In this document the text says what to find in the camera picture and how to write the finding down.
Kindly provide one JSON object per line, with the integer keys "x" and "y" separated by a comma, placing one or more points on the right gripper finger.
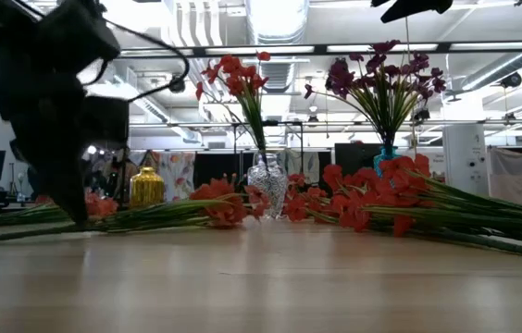
{"x": 418, "y": 5}

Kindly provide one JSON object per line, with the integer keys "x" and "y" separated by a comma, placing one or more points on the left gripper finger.
{"x": 69, "y": 199}

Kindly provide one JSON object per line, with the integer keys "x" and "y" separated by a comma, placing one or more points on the purple artificial flower bunch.
{"x": 339, "y": 78}

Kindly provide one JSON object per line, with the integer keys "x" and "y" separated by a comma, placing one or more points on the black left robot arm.
{"x": 57, "y": 37}

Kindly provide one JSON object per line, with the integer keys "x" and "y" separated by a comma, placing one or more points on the yellow glass vase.
{"x": 146, "y": 189}

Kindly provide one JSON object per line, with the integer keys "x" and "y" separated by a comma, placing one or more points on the teal glass vase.
{"x": 383, "y": 159}

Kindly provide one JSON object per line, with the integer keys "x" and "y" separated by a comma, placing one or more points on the clear glass vase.
{"x": 268, "y": 185}

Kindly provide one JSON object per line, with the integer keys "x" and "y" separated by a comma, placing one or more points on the floral patterned cloth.
{"x": 177, "y": 176}

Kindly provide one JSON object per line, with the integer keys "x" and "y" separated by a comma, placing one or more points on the round black ceiling device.
{"x": 512, "y": 80}

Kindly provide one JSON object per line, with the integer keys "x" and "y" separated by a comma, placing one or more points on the black panel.
{"x": 219, "y": 168}

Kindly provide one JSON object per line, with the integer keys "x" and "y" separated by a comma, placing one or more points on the white pillar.
{"x": 464, "y": 152}

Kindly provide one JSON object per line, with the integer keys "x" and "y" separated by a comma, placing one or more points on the black screen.
{"x": 353, "y": 159}

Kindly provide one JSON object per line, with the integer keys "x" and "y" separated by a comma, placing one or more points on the white hanging cloth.
{"x": 307, "y": 166}

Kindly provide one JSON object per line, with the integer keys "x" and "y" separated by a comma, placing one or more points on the pink hanging cloth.
{"x": 515, "y": 180}

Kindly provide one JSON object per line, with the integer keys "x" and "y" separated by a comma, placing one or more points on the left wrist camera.
{"x": 106, "y": 120}

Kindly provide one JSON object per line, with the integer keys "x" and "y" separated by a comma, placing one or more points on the overhead frame beam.
{"x": 497, "y": 46}

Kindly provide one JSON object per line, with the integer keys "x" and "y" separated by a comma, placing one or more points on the grey ceiling duct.
{"x": 497, "y": 69}

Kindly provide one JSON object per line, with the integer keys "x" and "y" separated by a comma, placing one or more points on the silver ceiling duct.
{"x": 277, "y": 20}

